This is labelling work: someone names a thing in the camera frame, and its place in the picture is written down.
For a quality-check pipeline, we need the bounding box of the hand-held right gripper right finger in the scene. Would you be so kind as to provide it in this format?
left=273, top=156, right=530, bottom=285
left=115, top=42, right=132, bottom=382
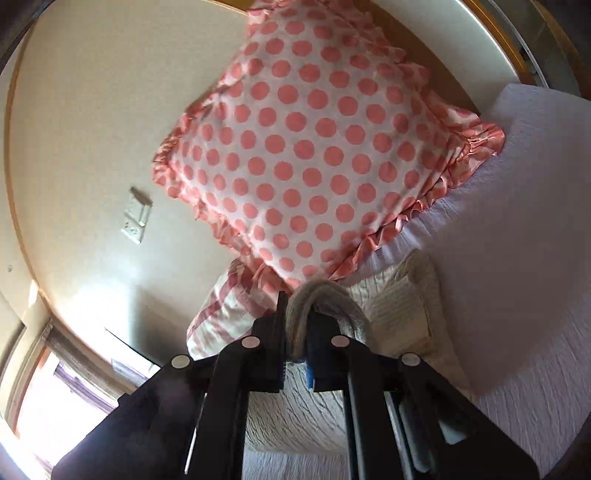
left=307, top=311, right=540, bottom=480

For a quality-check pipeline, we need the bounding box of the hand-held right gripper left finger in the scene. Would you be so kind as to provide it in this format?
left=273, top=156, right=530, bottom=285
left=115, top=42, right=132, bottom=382
left=52, top=292, right=288, bottom=480

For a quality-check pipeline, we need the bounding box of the pink striped pillow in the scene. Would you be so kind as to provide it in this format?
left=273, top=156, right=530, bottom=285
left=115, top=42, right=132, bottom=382
left=185, top=257, right=296, bottom=361

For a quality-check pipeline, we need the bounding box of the white quilted pillow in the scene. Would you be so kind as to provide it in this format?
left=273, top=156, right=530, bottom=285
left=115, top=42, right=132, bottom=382
left=345, top=249, right=472, bottom=398

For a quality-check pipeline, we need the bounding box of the pink polka dot pillow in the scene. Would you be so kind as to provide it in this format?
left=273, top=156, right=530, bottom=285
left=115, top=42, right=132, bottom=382
left=151, top=0, right=506, bottom=296

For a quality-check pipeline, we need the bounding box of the white bed cover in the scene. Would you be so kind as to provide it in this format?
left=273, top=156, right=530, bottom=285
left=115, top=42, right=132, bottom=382
left=242, top=83, right=591, bottom=480

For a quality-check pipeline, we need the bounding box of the wooden headboard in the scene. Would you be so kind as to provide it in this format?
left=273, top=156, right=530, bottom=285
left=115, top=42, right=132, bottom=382
left=217, top=0, right=481, bottom=116

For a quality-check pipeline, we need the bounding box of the white wall socket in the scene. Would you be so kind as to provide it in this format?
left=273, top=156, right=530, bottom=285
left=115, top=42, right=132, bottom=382
left=120, top=186, right=153, bottom=245

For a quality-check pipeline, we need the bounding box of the window with wooden frame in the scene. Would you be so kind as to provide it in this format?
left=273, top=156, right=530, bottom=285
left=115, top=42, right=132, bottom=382
left=0, top=295, right=162, bottom=462

